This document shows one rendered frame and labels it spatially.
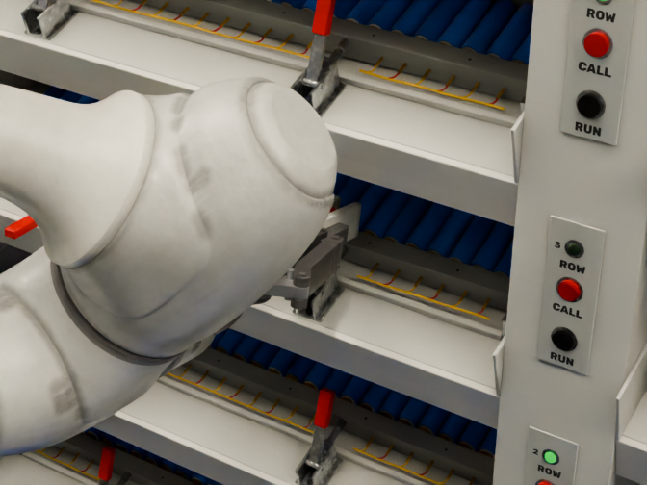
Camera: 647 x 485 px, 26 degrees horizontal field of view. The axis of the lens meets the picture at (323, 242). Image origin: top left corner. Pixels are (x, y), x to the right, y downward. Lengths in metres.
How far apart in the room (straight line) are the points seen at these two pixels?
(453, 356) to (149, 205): 0.45
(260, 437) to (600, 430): 0.38
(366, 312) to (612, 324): 0.24
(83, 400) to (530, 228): 0.35
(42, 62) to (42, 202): 0.49
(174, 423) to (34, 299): 0.55
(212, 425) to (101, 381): 0.52
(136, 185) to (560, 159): 0.34
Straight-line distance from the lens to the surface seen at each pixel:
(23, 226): 1.25
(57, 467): 1.58
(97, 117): 0.74
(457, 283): 1.14
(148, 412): 1.37
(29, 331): 0.81
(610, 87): 0.92
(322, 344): 1.16
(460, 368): 1.11
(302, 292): 1.00
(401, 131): 1.03
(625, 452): 1.07
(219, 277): 0.74
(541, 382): 1.06
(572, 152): 0.95
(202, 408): 1.35
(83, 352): 0.81
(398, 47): 1.07
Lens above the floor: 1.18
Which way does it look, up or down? 32 degrees down
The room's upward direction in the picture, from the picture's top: straight up
